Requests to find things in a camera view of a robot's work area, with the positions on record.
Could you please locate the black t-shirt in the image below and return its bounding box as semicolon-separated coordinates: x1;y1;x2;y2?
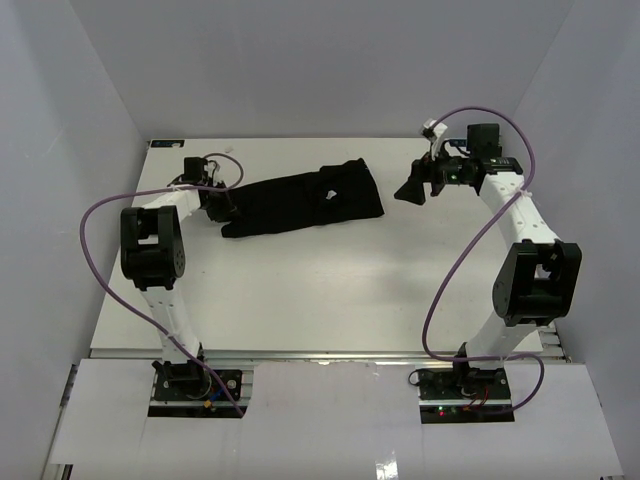
221;159;384;239

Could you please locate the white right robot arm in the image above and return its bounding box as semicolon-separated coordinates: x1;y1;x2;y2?
394;123;582;398

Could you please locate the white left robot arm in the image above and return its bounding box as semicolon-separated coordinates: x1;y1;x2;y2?
120;154;237;400

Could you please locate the left black table label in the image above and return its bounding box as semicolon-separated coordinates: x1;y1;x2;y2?
150;139;185;148

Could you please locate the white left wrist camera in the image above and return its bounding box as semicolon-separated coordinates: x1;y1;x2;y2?
204;159;226;188

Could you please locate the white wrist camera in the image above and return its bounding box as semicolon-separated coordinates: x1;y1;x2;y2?
204;159;226;188
420;118;448;158

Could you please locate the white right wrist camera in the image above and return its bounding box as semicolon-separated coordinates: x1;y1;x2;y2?
420;118;448;158

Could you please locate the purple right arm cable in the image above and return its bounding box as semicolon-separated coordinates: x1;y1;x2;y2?
408;105;546;414

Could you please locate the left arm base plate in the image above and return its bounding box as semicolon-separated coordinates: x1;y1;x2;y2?
147;370;240;419

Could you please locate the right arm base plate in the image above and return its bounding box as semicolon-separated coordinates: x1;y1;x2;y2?
408;368;515;425

